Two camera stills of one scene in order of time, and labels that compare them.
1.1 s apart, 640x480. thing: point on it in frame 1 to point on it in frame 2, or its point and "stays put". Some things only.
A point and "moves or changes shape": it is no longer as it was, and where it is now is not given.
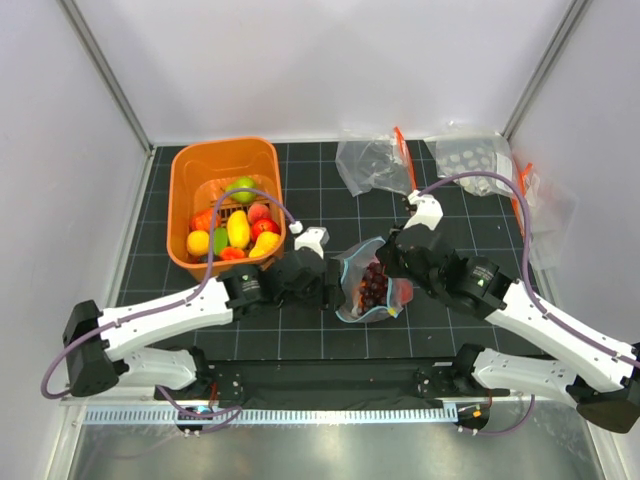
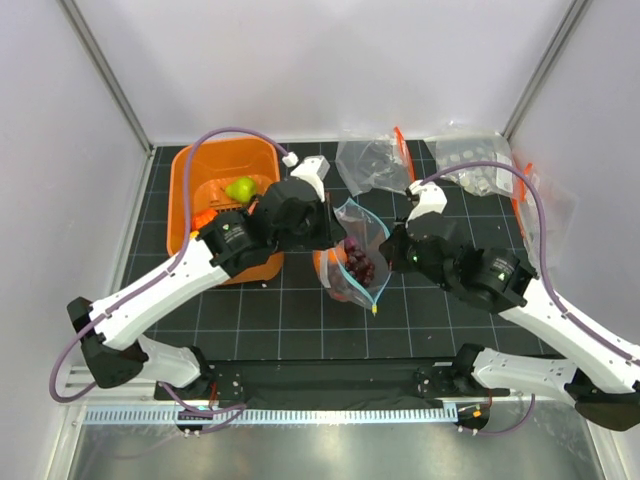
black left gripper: [330, 296] to [332, 233]
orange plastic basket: [225, 215] stays put
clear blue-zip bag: [368, 292] moves or changes shape
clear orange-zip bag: [382, 163] stays put
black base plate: [336, 380] stays put
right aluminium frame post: [568, 28] stays put
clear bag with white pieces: [474, 152] stays put
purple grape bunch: [373, 287] to [358, 264]
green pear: [243, 183] stays put
